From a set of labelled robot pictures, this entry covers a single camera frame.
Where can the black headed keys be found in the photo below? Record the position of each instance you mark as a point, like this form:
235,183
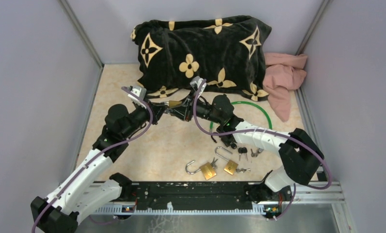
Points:
243,152

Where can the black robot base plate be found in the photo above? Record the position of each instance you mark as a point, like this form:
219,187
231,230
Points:
205,197

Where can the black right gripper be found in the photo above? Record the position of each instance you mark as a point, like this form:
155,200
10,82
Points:
184,112

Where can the keys of right padlock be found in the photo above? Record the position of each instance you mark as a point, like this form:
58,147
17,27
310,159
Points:
243,170

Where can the pink cloth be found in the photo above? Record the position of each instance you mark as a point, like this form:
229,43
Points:
284,73

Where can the keys of padlock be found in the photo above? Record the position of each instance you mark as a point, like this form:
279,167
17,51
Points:
243,170
213,163

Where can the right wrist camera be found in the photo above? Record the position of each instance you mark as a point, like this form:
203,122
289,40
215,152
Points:
199,85

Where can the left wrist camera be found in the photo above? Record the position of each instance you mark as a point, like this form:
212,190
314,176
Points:
137,94

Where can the green cable lock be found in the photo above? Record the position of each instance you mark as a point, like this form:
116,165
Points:
259,108

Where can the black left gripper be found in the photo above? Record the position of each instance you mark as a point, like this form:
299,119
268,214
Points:
157,110

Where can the keys of left padlock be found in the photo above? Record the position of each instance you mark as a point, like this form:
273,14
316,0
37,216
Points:
213,163

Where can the black floral plush blanket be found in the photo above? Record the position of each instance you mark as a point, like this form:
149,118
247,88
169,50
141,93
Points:
226,52

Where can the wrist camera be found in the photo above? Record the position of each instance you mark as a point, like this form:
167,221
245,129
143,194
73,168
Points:
199,85
137,94

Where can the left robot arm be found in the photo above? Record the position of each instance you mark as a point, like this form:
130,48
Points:
65,208

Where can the brass padlock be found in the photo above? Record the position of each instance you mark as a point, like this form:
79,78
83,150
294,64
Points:
230,166
206,169
172,103

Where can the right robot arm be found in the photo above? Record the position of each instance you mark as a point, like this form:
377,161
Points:
299,154

